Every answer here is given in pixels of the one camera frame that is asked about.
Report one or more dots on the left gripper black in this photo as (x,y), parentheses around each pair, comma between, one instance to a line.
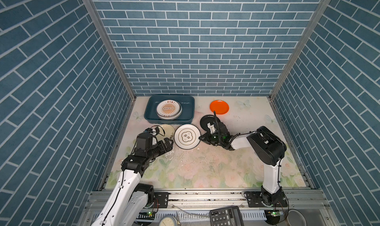
(168,147)

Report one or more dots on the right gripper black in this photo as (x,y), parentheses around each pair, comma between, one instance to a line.
(207,138)

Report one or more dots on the white plate cloud emblem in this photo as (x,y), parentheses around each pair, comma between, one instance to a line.
(187,137)

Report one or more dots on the orange small plate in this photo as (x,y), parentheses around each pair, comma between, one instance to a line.
(220,107)

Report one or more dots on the white plate orange sunburst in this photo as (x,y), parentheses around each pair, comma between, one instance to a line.
(168,109)

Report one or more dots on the green rim plate white lettering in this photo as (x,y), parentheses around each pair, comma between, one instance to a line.
(175,117)

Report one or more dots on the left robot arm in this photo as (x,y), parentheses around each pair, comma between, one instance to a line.
(129,196)

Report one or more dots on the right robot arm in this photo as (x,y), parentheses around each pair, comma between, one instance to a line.
(268,147)

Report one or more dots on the teal plastic bin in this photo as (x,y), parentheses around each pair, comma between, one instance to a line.
(187,104)

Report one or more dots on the cream plate black patch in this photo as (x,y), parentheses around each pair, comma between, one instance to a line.
(165,131)

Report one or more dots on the black small plate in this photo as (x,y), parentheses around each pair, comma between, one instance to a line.
(206,120)

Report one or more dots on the green circuit board left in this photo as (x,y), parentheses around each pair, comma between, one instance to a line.
(146,216)

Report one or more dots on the green circuit board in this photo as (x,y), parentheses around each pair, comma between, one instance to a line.
(146,216)
(273,217)

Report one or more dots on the round white clock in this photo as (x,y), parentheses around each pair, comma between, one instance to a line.
(169,220)

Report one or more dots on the black calculator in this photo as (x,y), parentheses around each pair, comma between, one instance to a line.
(227,216)

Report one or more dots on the green circuit board right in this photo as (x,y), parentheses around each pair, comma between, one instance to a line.
(273,217)

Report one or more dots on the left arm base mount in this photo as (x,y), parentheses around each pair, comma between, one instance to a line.
(158,200)

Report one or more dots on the aluminium rail frame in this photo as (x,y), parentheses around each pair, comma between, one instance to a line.
(187,201)

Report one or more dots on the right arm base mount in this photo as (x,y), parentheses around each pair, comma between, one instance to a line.
(257,199)

